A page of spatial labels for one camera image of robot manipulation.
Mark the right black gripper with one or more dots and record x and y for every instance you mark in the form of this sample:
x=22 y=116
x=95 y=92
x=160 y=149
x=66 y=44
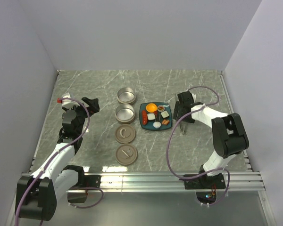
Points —
x=177 y=107

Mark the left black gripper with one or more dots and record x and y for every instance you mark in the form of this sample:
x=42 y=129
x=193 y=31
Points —
x=93 y=104

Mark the white rice block seaweed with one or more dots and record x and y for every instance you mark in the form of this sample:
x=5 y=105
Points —
x=164 y=114

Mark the white tofu cube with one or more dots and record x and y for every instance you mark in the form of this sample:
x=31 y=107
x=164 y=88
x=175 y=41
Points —
x=151 y=116

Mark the red sausage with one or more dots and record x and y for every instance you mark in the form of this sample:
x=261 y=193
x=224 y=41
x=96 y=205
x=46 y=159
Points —
x=144 y=117

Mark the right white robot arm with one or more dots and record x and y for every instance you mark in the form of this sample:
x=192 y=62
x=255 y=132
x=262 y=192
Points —
x=228 y=132

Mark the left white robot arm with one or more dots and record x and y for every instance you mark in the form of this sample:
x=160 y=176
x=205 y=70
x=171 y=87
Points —
x=37 y=194

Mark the small orange sausages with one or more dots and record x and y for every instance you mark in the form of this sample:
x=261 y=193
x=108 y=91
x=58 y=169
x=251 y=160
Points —
x=165 y=122

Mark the near metal round container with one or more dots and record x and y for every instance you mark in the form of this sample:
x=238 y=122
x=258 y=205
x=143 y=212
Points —
x=125 y=114

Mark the metal round container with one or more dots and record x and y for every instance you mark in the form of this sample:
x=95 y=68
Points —
x=125 y=114
x=126 y=95

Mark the far metal round container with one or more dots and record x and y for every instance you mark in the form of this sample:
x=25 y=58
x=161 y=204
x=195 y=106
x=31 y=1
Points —
x=126 y=95

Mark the orange half fruit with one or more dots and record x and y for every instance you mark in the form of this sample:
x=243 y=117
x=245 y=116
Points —
x=151 y=107

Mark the teal square plate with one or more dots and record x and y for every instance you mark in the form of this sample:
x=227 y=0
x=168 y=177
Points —
x=149 y=125

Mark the white round slice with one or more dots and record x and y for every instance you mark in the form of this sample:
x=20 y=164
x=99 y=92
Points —
x=157 y=124

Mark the brown lid with curl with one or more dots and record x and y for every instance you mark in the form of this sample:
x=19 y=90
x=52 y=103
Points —
x=125 y=134

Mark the brown lid with bar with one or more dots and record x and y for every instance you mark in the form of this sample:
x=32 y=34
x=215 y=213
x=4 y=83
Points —
x=126 y=154

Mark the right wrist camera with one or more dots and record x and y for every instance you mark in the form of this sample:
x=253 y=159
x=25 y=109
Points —
x=194 y=97

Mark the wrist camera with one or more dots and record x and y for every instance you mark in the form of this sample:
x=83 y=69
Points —
x=66 y=101
x=194 y=97

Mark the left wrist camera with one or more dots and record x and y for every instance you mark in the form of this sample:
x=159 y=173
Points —
x=66 y=101

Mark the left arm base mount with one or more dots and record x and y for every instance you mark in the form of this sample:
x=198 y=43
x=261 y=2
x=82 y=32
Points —
x=79 y=192

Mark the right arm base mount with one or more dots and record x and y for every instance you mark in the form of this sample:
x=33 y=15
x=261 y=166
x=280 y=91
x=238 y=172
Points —
x=205 y=182

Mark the aluminium front rail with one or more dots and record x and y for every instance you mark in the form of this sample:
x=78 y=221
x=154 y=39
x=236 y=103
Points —
x=166 y=182

